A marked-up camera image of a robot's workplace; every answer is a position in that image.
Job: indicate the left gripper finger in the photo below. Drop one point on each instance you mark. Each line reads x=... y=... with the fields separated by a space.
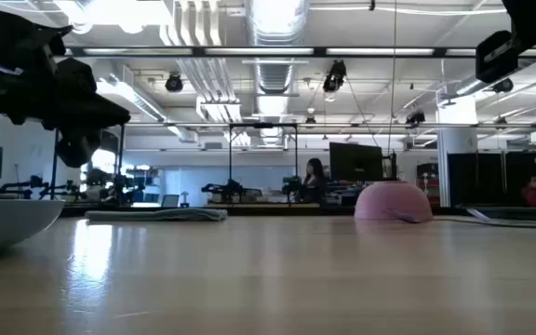
x=51 y=39
x=82 y=104

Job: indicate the blue-grey plate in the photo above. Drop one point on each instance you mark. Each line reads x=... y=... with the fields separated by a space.
x=7 y=223

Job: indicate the pink bowl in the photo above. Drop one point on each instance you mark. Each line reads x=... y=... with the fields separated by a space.
x=391 y=202

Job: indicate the black hanging spotlight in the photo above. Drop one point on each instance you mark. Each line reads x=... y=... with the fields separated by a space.
x=335 y=76
x=174 y=84
x=503 y=85
x=415 y=117

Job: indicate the open laptop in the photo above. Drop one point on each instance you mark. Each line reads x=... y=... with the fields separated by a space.
x=170 y=201

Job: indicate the folded grey-green cloth napkin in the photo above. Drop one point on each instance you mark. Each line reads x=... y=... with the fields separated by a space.
x=156 y=215

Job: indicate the white column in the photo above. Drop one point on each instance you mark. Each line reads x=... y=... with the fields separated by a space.
x=456 y=163

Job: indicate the blue-grey mat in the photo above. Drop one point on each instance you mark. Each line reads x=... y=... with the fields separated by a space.
x=528 y=214

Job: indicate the red tool cart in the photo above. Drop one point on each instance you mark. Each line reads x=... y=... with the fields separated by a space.
x=428 y=186

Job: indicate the black computer monitor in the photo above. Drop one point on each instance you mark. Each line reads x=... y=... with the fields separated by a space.
x=356 y=163

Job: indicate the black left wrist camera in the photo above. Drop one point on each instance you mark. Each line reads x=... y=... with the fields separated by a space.
x=75 y=151

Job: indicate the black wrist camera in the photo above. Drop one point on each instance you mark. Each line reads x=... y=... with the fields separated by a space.
x=496 y=56
x=75 y=151

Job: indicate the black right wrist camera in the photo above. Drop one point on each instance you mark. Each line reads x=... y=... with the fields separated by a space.
x=496 y=56

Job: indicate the black metal rig frame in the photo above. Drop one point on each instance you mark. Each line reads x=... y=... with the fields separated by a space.
x=121 y=163
x=263 y=125

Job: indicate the black overhead frame bar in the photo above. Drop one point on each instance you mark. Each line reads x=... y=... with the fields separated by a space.
x=198 y=51

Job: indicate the black partition wall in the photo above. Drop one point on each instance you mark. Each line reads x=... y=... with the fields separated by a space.
x=491 y=177

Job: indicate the silver ventilation duct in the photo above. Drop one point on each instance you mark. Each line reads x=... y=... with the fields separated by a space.
x=275 y=74

